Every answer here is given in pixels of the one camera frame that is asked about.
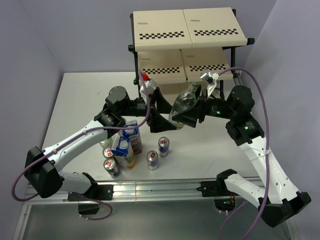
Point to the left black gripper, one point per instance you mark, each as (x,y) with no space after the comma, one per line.
(157,122)

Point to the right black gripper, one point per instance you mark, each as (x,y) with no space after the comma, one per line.
(189,116)

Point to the clear bottle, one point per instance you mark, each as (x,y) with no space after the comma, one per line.
(107,143)
(185,100)
(122,122)

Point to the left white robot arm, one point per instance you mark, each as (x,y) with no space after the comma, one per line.
(44,168)

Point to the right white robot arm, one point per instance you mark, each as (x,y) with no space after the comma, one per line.
(284,199)

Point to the beige three-tier shelf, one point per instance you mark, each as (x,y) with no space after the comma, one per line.
(175,46)

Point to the energy drink can right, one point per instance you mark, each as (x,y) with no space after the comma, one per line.
(163,146)

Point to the blue carton maroon side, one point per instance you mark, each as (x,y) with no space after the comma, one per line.
(135,139)

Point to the energy drink can centre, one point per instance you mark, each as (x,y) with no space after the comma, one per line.
(152,158)

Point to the blue carton yellow side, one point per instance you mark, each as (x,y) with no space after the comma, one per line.
(123,151)

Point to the energy drink can hidden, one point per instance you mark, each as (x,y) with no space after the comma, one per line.
(108,154)

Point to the energy drink can front-left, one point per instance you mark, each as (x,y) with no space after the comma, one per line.
(111,167)

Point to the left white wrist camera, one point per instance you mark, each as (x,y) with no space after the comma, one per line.
(147,85)

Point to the aluminium front rail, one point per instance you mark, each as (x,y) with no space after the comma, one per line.
(136,191)

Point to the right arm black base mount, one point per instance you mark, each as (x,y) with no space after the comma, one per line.
(214,188)

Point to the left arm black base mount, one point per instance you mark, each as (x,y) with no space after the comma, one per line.
(101,192)

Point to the aluminium side rail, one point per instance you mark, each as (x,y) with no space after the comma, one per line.
(291,223)

